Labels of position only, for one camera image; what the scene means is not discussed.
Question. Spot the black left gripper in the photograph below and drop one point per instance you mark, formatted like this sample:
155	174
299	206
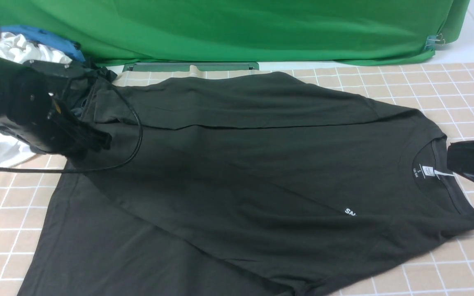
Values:
57	130

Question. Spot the dark gray long-sleeved shirt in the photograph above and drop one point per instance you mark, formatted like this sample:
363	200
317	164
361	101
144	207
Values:
260	185

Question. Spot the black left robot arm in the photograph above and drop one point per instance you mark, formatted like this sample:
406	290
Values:
41	104

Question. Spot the white crumpled shirt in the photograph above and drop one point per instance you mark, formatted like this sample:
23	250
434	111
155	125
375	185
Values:
23	93

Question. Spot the dark teal garment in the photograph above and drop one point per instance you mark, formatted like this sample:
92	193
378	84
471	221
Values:
81	87

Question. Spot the blue garment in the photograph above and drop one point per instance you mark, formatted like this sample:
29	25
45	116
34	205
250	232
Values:
43	37

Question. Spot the blue binder clip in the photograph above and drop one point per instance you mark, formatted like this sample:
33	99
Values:
433	41

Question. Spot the green backdrop cloth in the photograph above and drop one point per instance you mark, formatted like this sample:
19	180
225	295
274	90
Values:
354	32

